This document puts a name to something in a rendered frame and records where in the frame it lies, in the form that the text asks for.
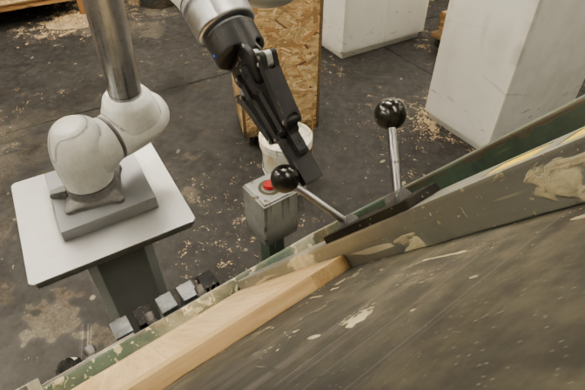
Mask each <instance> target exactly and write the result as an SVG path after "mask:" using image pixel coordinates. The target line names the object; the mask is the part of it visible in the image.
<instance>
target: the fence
mask: <svg viewBox="0 0 585 390"><path fill-rule="evenodd" d="M583 129H585V126H584V127H582V128H580V129H578V130H576V131H572V132H570V133H569V134H566V135H564V136H562V137H559V138H557V139H555V140H552V141H550V142H548V143H546V144H544V145H541V146H538V147H536V148H534V149H533V150H530V151H527V152H525V153H522V154H521V155H519V156H516V157H514V158H511V159H509V160H507V161H505V162H503V163H500V164H498V165H495V166H493V167H491V168H489V169H486V170H485V171H482V172H479V173H477V174H475V175H473V176H471V177H469V178H465V179H463V180H462V181H460V182H457V183H455V184H453V185H450V186H448V187H446V188H443V189H441V190H439V191H437V192H436V193H434V194H433V195H431V196H430V197H428V198H426V199H424V200H422V201H421V202H419V204H417V205H415V206H413V207H411V208H410V209H408V210H405V211H404V212H400V213H398V214H396V215H393V216H392V217H389V218H387V219H383V220H381V221H380V222H377V223H375V224H372V225H370V226H367V227H365V228H363V229H360V230H358V231H357V232H353V233H350V234H348V235H346V236H344V237H342V238H340V239H336V240H334V241H332V242H330V243H326V241H323V242H321V243H318V244H317V245H314V246H311V247H309V248H307V249H305V250H303V251H301V252H297V253H295V254H293V255H292V256H289V257H287V258H285V259H282V260H280V261H278V262H275V263H273V264H271V265H269V266H266V267H264V268H261V269H259V270H257V271H256V272H253V273H251V274H249V275H247V276H246V277H244V278H243V279H241V280H239V281H237V284H238V286H239V289H240V290H242V289H245V288H247V287H249V286H254V285H257V284H259V283H262V282H265V281H267V280H270V279H275V278H277V277H280V276H283V275H286V274H288V273H290V272H295V271H298V270H300V269H303V268H306V267H308V266H313V265H316V264H318V263H321V262H323V261H326V260H329V259H333V258H336V257H339V256H341V255H345V256H346V258H347V260H348V262H349V263H350V265H351V267H353V266H358V265H362V264H365V263H368V262H371V261H375V260H378V259H383V258H386V257H390V256H393V255H396V254H400V253H403V252H409V251H412V250H415V249H419V248H421V247H425V246H428V245H434V244H437V243H440V242H444V241H447V240H450V239H456V238H459V237H462V236H466V235H468V234H472V233H476V232H481V231H485V230H487V229H491V228H494V227H497V226H501V225H506V224H509V223H513V222H516V221H519V220H523V219H528V218H532V217H534V216H538V215H542V214H544V213H548V212H553V211H557V210H560V209H563V208H567V207H570V206H573V205H579V204H582V203H585V133H584V134H582V135H581V136H578V137H576V138H572V139H570V140H568V141H566V142H564V141H565V140H567V139H568V138H570V137H572V136H573V135H575V134H576V133H577V132H578V131H581V130H583ZM563 142H564V143H563ZM545 145H548V146H546V147H545V148H543V149H542V150H540V151H538V152H537V153H536V154H535V155H533V156H531V157H529V158H525V159H523V160H521V161H519V162H517V163H514V164H512V165H509V166H507V167H504V168H502V169H500V170H498V171H495V172H492V173H490V172H491V171H493V170H495V169H496V168H498V167H500V166H501V165H503V164H505V163H507V162H509V161H511V160H513V159H516V158H518V157H521V156H523V155H525V154H528V153H530V152H531V151H535V150H537V149H539V148H542V147H543V146H545ZM489 173H490V174H489ZM487 174H488V175H487Z"/></svg>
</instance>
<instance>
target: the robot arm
mask: <svg viewBox="0 0 585 390"><path fill-rule="evenodd" d="M82 1H83V5H84V10H85V14H86V17H87V20H88V24H89V26H90V30H91V35H92V39H93V42H94V45H95V49H96V52H97V58H98V61H99V64H100V67H101V71H102V74H103V77H104V82H105V86H106V90H107V91H106V92H105V93H104V95H103V96H102V105H101V111H100V112H101V114H100V115H99V116H97V117H95V118H91V117H88V116H85V115H70V116H66V117H63V118H60V119H59V120H58V121H57V122H56V123H54V125H53V126H52V127H51V128H50V130H49V134H48V150H49V154H50V160H51V162H52V164H53V166H54V169H55V171H56V173H57V175H58V176H59V178H60V180H61V181H62V183H63V184H64V185H61V186H59V187H57V188H55V189H52V190H50V193H49V194H50V198H52V199H55V198H66V205H65V208H64V212H65V214H66V215H68V216H70V215H73V214H75V213H77V212H81V211H86V210H90V209H93V208H98V207H101V206H106V205H114V204H122V203H124V201H125V198H124V194H123V193H122V184H121V171H122V167H121V165H119V163H120V162H121V161H122V159H123V158H125V157H127V156H129V155H131V154H132V153H134V152H136V151H138V150H140V149H142V148H143V147H145V146H146V145H148V144H149V143H150V142H151V141H153V140H154V139H155V138H157V137H158V136H159V135H160V134H161V133H162V132H163V131H164V129H165V127H166V126H167V125H168V123H169V120H170V111H169V108H168V106H167V104H166V102H165V101H164V99H162V98H161V97H160V96H159V95H158V94H156V93H154V92H152V91H150V90H149V89H148V88H146V87H145V86H144V85H142V84H141V83H140V80H139V75H138V67H137V63H136V58H135V54H134V50H133V45H132V41H131V33H130V29H129V24H128V19H127V15H126V10H125V6H124V0H82ZM171 1H172V2H173V3H174V4H175V5H176V6H177V7H178V8H179V10H180V11H181V13H182V15H183V18H184V19H185V21H186V22H187V23H188V25H189V27H190V29H191V30H192V33H193V35H194V36H195V38H196V39H197V41H198V43H199V44H200V45H201V46H202V47H205V48H207V50H208V51H209V52H210V54H211V56H212V59H213V60H214V62H215V64H216V65H217V66H218V67H219V68H220V69H222V70H227V71H230V72H231V73H232V75H233V78H234V81H235V83H236V85H237V86H238V87H239V92H240V94H239V95H237V96H236V97H235V99H236V102H237V103H238V104H239V105H240V106H242V107H243V108H244V109H245V111H246V113H247V114H248V115H249V117H250V118H251V120H252V121H253V123H255V125H256V126H257V127H258V129H259V131H260V132H261V133H262V135H263V136H264V138H265V139H266V141H267V142H268V144H269V145H273V144H277V145H279V148H280V150H282V152H283V154H284V156H285V157H286V160H287V162H288V164H289V165H291V166H293V167H294V168H295V169H296V170H297V172H298V174H299V183H300V185H301V186H305V185H308V184H310V183H312V182H313V181H315V180H317V179H319V178H320V177H322V176H323V173H322V171H321V169H320V168H319V166H318V164H317V162H316V160H315V159H314V157H313V155H312V153H311V152H310V150H309V148H308V147H307V145H306V142H305V141H304V139H303V138H302V136H301V135H300V133H299V125H298V122H299V121H301V115H300V113H299V109H298V107H297V105H296V103H295V100H294V98H293V95H292V93H291V90H290V88H289V86H288V83H287V81H286V78H285V76H284V73H283V71H282V70H281V67H280V65H279V58H278V53H277V51H276V49H275V48H271V49H269V50H263V47H264V44H265V40H264V38H263V37H262V35H261V33H260V32H259V29H258V27H257V26H256V24H255V23H254V21H253V20H254V17H255V14H254V11H253V9H252V8H259V9H271V8H278V7H281V6H284V5H287V4H289V3H290V2H292V1H293V0H171ZM270 67H271V68H270Z"/></svg>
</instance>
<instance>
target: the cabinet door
mask: <svg viewBox="0 0 585 390"><path fill-rule="evenodd" d="M350 268H351V265H350V263H349V262H348V260H347V258H346V256H345V255H341V256H339V257H336V258H333V259H329V260H326V261H323V262H321V263H318V264H316V265H313V266H308V267H306V268H303V269H300V270H298V271H295V272H290V273H288V274H286V275H283V276H280V277H277V278H275V279H270V280H267V281H265V282H262V283H259V284H257V285H254V286H249V287H247V288H245V289H242V290H239V291H237V292H236V293H234V294H233V295H231V296H229V297H228V298H226V299H223V300H222V301H220V302H219V303H218V304H216V305H214V306H212V307H210V308H208V309H207V310H205V311H203V312H202V313H200V314H199V315H197V316H195V317H193V318H192V319H189V320H188V321H186V322H185V323H184V324H182V325H180V326H178V327H176V328H174V329H173V330H171V331H170V332H168V333H166V334H164V335H163V336H161V337H159V338H158V339H156V340H154V341H153V342H151V343H149V344H148V345H146V346H144V347H142V348H140V349H139V350H137V351H136V352H134V353H132V354H130V355H129V356H127V357H125V358H124V359H122V360H120V361H119V362H117V363H115V364H114V365H112V366H110V367H108V368H106V369H105V370H104V371H102V372H100V373H98V374H96V375H95V376H93V377H91V378H90V379H88V380H86V381H85V382H83V383H81V384H80V385H78V386H76V387H74V388H72V389H71V390H163V389H165V388H166V387H168V386H169V385H170V384H172V383H173V382H175V381H176V380H179V379H180V378H182V377H183V376H185V375H186V374H188V373H189V372H190V371H192V370H194V369H195V368H197V367H198V366H200V365H202V364H203V363H205V362H206V361H208V360H209V359H211V358H212V357H214V356H215V355H217V354H218V353H220V352H222V351H224V350H225V349H226V348H227V347H229V346H231V345H232V344H234V343H235V342H237V341H239V340H241V339H242V338H244V337H245V336H246V335H247V334H249V333H251V332H253V331H254V330H256V329H257V328H259V327H260V326H262V325H264V324H265V323H266V322H268V321H269V320H271V319H273V318H274V317H276V316H277V315H279V314H280V313H282V312H284V311H285V310H286V309H288V308H289V307H291V306H293V305H294V304H296V303H298V302H299V301H301V300H302V299H303V298H305V297H306V296H308V295H309V294H311V293H313V292H315V291H316V290H318V289H319V288H321V287H322V286H323V285H325V284H327V283H328V282H330V281H331V280H333V279H335V278H336V277H338V276H339V275H341V274H342V273H343V272H345V271H347V270H348V269H350Z"/></svg>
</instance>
